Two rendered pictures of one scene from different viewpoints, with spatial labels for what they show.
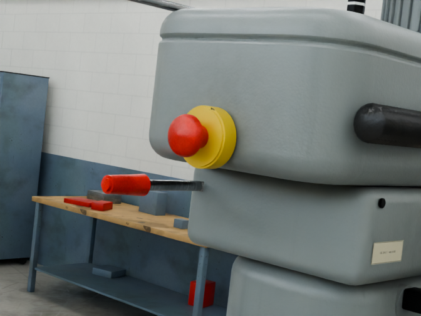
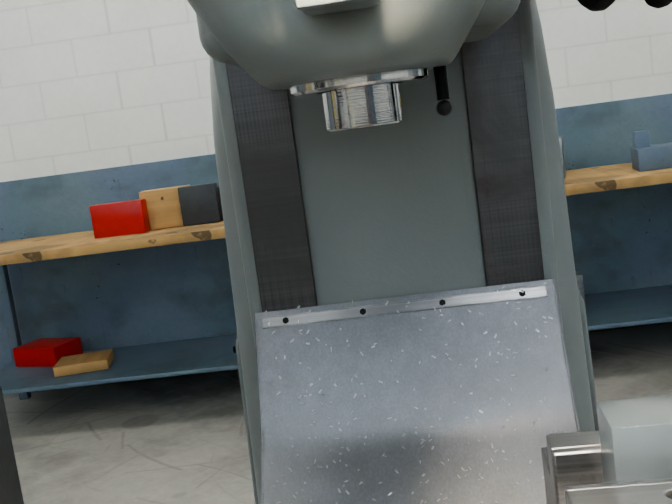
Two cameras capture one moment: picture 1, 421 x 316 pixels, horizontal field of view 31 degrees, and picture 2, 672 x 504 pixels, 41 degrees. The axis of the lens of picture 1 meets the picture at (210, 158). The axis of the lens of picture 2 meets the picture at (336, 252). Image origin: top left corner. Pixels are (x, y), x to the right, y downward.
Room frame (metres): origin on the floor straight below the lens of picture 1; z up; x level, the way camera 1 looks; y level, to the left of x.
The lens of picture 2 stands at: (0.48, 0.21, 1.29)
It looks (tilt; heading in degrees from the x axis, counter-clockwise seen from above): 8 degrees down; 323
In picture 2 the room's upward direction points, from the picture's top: 8 degrees counter-clockwise
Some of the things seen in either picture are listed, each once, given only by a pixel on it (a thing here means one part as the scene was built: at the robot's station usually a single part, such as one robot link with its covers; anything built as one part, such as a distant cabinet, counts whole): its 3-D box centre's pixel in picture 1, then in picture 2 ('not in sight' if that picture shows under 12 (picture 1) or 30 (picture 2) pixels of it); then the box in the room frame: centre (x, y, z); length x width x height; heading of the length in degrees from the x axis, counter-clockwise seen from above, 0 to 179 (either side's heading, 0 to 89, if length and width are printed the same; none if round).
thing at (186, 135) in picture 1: (190, 135); not in sight; (0.72, 0.02, 1.76); 0.04 x 0.03 x 0.04; 48
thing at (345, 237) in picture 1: (350, 215); not in sight; (0.94, -0.18, 1.68); 0.34 x 0.24 x 0.10; 138
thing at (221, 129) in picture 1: (207, 137); not in sight; (0.74, 0.01, 1.76); 0.06 x 0.02 x 0.06; 48
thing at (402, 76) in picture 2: not in sight; (359, 81); (0.91, -0.15, 1.31); 0.09 x 0.09 x 0.01
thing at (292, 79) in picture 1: (351, 107); not in sight; (0.92, -0.16, 1.81); 0.47 x 0.26 x 0.16; 138
